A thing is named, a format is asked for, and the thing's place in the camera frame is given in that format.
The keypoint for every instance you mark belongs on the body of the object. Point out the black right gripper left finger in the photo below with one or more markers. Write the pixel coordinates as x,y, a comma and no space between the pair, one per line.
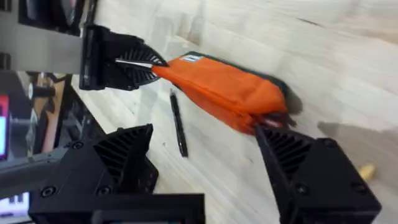
77,174

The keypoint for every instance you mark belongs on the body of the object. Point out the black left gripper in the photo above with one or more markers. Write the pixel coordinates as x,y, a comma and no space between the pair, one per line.
104,56

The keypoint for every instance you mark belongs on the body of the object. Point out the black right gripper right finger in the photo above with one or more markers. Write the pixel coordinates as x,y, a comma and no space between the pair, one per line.
323,186

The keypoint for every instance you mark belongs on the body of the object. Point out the orange soft zip bag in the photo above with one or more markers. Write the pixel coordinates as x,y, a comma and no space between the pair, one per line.
224,87

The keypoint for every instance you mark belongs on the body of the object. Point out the small yellow object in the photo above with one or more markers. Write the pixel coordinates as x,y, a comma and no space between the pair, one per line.
367,171

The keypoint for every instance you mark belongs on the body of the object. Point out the grey metal beam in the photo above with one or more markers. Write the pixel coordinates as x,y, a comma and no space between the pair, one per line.
28,174

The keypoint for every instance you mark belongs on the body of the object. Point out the black upright wrist plate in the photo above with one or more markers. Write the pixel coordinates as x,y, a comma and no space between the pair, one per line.
86,56

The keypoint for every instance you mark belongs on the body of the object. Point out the black pen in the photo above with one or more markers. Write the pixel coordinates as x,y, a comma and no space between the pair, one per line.
178,124

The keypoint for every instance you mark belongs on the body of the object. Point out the glowing red screen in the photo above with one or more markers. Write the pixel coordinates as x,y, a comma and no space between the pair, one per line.
3,127

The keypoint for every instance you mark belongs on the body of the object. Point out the black table rail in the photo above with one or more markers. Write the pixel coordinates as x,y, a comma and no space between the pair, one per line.
77,115

